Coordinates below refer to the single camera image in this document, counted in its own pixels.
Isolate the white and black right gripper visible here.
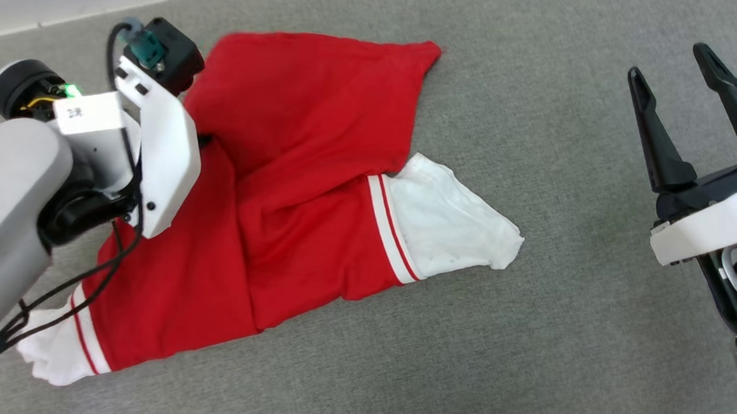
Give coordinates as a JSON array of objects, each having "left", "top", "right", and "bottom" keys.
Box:
[{"left": 625, "top": 40, "right": 737, "bottom": 268}]

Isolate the red and white jersey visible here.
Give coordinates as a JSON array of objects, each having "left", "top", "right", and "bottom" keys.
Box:
[{"left": 0, "top": 16, "right": 532, "bottom": 389}]

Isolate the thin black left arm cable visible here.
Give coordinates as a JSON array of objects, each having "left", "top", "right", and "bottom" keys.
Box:
[{"left": 0, "top": 17, "right": 161, "bottom": 372}]

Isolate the grey fabric sofa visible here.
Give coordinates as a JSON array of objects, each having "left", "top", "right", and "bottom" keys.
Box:
[{"left": 0, "top": 0, "right": 737, "bottom": 414}]

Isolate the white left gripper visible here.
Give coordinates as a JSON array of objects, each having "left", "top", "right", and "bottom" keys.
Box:
[{"left": 51, "top": 50, "right": 219, "bottom": 245}]

